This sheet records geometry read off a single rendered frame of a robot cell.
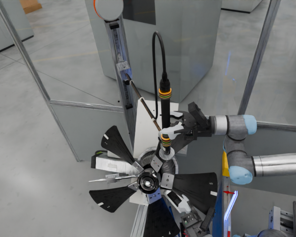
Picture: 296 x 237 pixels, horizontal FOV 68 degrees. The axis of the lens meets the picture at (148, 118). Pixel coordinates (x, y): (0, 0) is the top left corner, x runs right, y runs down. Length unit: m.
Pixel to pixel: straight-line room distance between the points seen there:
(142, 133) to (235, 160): 0.70
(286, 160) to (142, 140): 0.84
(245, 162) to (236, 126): 0.13
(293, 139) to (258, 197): 0.87
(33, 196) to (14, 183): 0.35
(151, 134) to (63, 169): 1.75
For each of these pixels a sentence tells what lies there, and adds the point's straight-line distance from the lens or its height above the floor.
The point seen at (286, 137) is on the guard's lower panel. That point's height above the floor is 0.89.
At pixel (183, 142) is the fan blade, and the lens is 1.12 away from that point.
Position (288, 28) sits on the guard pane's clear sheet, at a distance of 1.47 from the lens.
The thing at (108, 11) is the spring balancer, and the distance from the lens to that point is 1.32.
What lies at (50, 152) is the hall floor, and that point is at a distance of 3.21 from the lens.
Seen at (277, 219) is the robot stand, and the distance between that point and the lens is 1.47.
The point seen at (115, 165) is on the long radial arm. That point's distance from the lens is 1.39.
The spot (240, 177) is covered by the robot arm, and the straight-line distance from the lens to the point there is 0.86.
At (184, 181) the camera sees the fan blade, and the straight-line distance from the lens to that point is 1.22.
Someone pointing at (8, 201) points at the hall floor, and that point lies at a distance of 3.05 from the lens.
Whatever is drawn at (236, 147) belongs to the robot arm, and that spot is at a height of 1.56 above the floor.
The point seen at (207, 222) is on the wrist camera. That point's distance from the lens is 1.13.
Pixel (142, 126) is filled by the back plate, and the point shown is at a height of 1.23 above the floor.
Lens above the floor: 2.26
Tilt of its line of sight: 45 degrees down
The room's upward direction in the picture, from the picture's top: 6 degrees counter-clockwise
